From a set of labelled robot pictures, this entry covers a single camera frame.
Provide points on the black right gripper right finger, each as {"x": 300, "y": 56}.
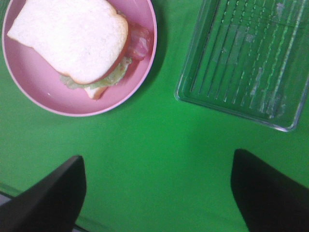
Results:
{"x": 268, "y": 200}

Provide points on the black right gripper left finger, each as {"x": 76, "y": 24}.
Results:
{"x": 51, "y": 205}

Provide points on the green lettuce leaf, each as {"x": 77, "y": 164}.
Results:
{"x": 112, "y": 79}

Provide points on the bread slice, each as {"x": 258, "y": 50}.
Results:
{"x": 82, "y": 39}
{"x": 95, "y": 93}

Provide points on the red bacon strip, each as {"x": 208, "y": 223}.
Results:
{"x": 140, "y": 42}

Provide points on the green tablecloth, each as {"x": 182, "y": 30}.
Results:
{"x": 153, "y": 164}

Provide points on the pink round plate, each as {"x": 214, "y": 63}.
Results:
{"x": 39, "y": 82}

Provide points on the right clear plastic container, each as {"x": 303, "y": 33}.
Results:
{"x": 250, "y": 58}

